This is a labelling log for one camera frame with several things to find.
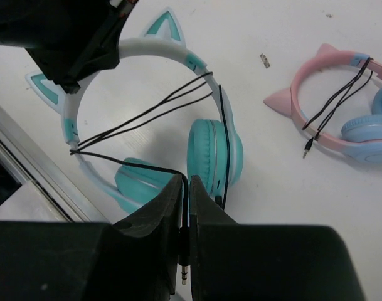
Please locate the pink blue cat-ear headphones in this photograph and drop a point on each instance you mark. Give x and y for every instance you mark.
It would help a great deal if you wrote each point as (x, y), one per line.
(361, 137)

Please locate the small metal screw piece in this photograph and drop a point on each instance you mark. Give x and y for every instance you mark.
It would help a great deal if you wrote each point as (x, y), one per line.
(265, 61)

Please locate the teal cat-ear headphones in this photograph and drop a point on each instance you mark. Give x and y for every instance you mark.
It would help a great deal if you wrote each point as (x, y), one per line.
(215, 150)

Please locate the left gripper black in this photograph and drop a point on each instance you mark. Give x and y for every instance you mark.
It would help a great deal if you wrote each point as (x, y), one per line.
(69, 40)

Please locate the aluminium front rail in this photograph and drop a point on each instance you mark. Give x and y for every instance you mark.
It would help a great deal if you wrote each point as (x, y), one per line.
(46, 194)

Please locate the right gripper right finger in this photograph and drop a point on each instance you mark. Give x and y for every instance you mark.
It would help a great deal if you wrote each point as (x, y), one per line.
(233, 261)

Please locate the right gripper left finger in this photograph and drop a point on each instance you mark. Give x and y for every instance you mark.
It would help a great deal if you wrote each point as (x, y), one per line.
(134, 259)

